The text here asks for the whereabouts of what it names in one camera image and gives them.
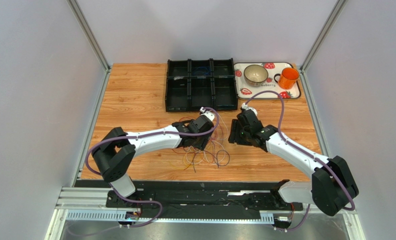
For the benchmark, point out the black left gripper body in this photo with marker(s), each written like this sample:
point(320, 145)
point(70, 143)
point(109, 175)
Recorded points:
point(202, 141)

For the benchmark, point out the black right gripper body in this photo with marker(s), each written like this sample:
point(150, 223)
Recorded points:
point(235, 133)

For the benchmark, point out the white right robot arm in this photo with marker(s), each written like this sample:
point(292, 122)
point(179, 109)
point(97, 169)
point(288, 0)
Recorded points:
point(331, 186)

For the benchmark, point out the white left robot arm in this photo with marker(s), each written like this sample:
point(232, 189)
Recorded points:
point(114, 154)

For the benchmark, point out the strawberry print serving tray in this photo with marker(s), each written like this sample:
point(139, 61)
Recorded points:
point(274, 69)

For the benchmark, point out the black compartment organizer tray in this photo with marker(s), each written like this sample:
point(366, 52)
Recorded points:
point(192, 84)

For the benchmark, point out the beige ceramic bowl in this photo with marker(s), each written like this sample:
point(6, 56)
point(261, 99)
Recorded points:
point(255, 75)

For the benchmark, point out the orange mug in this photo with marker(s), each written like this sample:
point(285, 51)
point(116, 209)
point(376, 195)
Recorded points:
point(287, 78)

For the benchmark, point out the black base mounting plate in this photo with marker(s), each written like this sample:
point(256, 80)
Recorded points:
point(206, 200)

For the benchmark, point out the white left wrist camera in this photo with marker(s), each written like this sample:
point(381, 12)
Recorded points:
point(207, 113)

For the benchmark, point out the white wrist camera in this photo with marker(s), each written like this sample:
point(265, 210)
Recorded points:
point(245, 107)
point(207, 113)

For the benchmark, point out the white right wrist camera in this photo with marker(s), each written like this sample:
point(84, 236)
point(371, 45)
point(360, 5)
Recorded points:
point(245, 107)

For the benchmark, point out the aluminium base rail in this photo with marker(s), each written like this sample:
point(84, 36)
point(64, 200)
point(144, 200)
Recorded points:
point(101, 204)

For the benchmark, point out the right aluminium corner post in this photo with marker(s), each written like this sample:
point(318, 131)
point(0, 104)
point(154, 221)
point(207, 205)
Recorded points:
point(325, 30)

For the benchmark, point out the aluminium corner frame post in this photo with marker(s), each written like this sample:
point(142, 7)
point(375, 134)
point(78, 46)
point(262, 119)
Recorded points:
point(82, 20)

